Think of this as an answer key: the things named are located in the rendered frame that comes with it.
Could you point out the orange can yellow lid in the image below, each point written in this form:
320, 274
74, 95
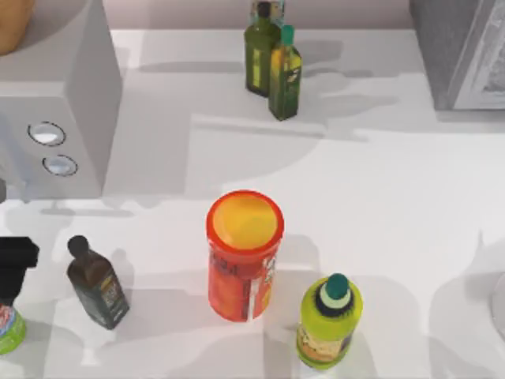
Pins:
242, 252

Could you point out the dark green bottle black cap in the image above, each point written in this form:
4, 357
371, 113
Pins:
257, 51

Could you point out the lime green bottle teal cap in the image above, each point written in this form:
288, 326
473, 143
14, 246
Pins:
329, 327

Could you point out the dark brown bottle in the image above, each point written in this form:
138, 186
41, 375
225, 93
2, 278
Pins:
98, 284

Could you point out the round silver microwave knob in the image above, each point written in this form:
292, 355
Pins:
60, 165
46, 133

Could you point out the pale microwave oven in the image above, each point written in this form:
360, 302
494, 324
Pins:
79, 79

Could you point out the grey cabinet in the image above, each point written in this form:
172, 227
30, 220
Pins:
446, 51

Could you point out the green spray bottle black head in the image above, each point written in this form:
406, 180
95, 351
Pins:
12, 276

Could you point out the orange rounded object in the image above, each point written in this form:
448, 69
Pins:
12, 23

